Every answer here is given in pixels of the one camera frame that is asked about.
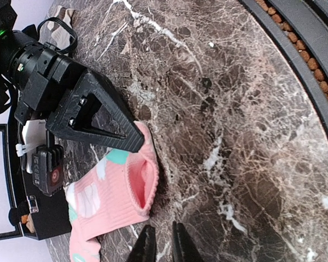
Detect orange black item in box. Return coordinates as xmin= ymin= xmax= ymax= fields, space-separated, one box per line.
xmin=21 ymin=215 xmax=28 ymax=224

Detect black front rail frame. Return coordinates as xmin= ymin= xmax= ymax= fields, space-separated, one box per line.
xmin=239 ymin=0 xmax=328 ymax=142

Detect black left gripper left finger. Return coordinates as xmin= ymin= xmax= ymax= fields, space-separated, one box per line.
xmin=126 ymin=225 xmax=156 ymax=262

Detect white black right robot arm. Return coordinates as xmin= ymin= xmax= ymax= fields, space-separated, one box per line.
xmin=0 ymin=1 xmax=145 ymax=152

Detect pink patterned sock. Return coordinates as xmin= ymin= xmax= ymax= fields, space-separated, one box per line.
xmin=65 ymin=121 xmax=159 ymax=261

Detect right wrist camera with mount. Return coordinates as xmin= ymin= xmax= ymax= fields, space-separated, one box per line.
xmin=15 ymin=120 xmax=64 ymax=197

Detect glass-panel black box lid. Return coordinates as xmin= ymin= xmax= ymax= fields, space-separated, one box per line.
xmin=0 ymin=124 xmax=22 ymax=240

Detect beige rolled sock in box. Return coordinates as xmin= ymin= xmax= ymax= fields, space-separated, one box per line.
xmin=26 ymin=214 xmax=36 ymax=233

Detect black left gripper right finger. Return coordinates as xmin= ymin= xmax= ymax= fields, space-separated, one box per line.
xmin=172 ymin=221 xmax=204 ymax=262

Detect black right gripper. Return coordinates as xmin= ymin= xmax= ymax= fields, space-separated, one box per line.
xmin=5 ymin=31 xmax=144 ymax=152

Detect black compartment storage box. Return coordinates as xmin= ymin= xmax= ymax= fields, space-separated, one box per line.
xmin=8 ymin=125 xmax=71 ymax=240

